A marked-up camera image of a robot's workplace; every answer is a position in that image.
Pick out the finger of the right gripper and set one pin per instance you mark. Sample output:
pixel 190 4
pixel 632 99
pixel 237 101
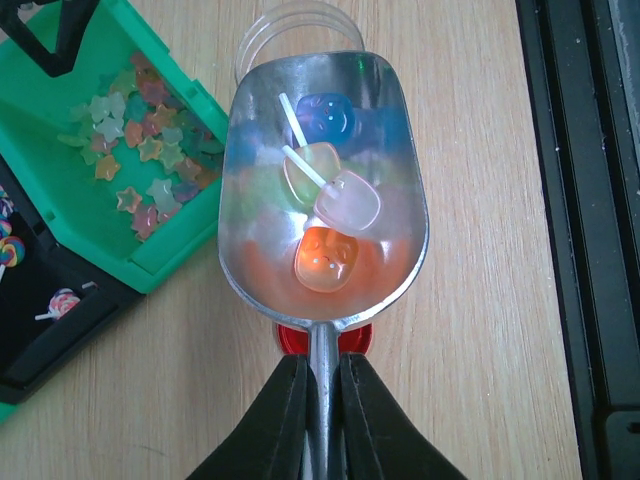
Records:
pixel 55 56

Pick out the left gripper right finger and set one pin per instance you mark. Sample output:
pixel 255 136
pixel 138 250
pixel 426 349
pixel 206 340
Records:
pixel 380 440

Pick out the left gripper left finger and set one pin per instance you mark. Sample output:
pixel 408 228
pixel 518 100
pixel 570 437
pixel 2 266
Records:
pixel 268 441

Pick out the green bin star candies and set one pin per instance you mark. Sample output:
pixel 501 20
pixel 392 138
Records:
pixel 78 208

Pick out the metal candy scoop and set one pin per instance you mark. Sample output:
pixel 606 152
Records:
pixel 323 218

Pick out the green bin wrapped candies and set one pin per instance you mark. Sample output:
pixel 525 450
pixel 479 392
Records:
pixel 6 410

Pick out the red jar lid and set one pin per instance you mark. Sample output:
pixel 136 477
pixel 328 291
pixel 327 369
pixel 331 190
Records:
pixel 296 342

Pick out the clear glass jar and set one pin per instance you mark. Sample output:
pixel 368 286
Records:
pixel 296 28

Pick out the black bin lollipops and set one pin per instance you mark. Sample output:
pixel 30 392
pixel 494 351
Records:
pixel 52 303

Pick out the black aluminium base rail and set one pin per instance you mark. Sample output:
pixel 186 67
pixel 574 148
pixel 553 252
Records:
pixel 582 64

